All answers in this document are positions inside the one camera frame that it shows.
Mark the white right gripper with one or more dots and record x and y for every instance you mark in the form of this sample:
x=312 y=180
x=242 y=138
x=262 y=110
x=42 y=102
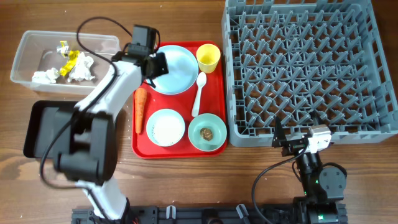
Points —
x=279 y=139

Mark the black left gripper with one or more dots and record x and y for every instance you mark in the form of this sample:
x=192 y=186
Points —
x=158 y=66

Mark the orange carrot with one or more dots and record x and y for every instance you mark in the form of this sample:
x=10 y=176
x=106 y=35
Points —
x=140 y=96

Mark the light blue bowl with rice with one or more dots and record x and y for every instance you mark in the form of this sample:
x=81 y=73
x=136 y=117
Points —
x=165 y=127

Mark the yellow snack wrapper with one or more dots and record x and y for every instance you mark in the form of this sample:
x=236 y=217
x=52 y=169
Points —
x=70 y=55

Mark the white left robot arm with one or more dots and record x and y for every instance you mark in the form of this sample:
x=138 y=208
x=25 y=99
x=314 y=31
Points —
x=96 y=114

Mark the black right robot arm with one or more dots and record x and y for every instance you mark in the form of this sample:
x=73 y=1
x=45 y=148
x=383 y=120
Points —
x=323 y=183

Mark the grey dishwasher rack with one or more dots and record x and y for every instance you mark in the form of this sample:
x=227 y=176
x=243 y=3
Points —
x=287 y=59

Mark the large light blue plate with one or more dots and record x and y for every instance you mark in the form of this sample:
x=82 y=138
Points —
x=183 y=71

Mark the white plastic spoon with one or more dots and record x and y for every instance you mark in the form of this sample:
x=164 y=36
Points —
x=201 y=82

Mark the yellow plastic cup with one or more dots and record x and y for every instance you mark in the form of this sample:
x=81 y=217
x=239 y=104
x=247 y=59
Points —
x=208 y=56

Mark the red serving tray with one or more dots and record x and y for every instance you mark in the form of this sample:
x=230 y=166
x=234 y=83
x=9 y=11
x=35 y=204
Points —
x=212 y=101

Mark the green bowl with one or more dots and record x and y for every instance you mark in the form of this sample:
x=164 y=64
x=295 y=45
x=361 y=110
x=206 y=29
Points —
x=217 y=126

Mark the brown food scrap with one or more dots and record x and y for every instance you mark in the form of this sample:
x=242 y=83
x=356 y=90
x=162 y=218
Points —
x=206 y=134

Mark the clear plastic bin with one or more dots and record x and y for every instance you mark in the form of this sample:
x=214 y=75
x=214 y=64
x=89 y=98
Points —
x=37 y=52

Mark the black plastic tray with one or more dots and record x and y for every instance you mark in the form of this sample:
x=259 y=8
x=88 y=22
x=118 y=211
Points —
x=41 y=131

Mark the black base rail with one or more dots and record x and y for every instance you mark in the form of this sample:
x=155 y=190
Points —
x=276 y=213

